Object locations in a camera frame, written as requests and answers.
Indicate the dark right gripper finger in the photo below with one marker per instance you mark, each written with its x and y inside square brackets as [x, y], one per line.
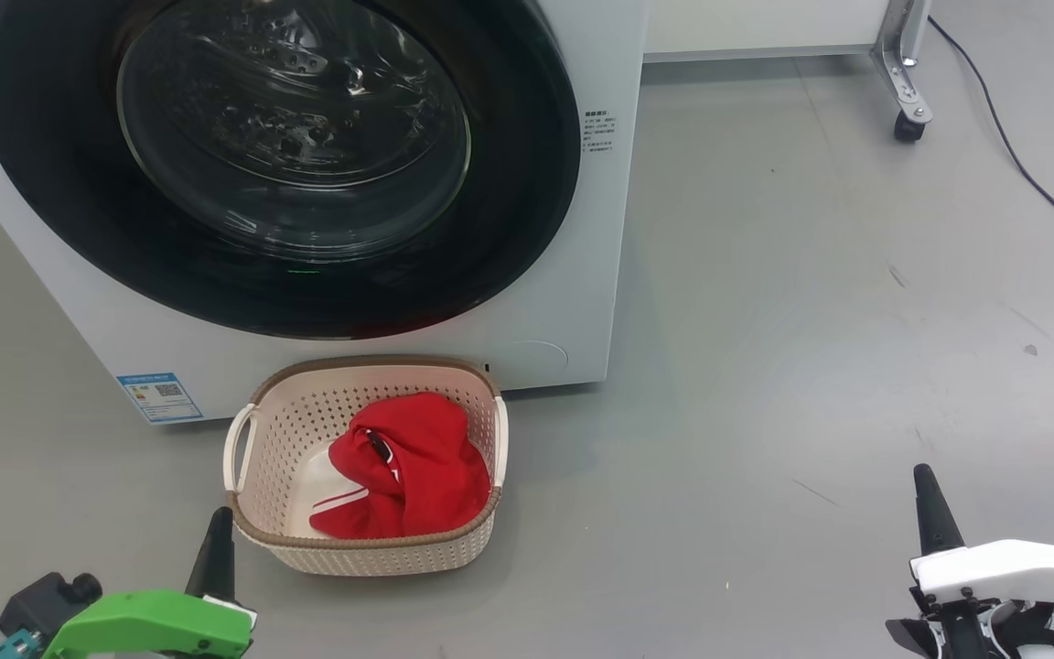
[934, 522]

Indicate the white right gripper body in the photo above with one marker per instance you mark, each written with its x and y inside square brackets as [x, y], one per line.
[1012, 572]

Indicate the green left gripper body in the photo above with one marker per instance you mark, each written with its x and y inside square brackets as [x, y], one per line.
[152, 627]

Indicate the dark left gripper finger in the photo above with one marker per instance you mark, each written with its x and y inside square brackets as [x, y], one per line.
[216, 563]

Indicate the red garment with white stripes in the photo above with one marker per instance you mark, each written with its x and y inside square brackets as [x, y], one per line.
[426, 458]

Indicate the round black glass washer door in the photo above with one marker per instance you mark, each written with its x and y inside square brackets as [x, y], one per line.
[289, 137]

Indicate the cream perforated laundry basket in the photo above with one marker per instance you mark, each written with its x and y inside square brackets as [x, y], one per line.
[285, 439]

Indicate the white washing machine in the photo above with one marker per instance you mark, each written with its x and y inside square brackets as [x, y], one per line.
[600, 275]

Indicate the blue white energy label sticker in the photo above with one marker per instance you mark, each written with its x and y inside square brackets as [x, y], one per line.
[159, 396]

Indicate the metal table leg with caster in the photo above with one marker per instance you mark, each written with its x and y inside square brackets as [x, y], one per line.
[902, 73]

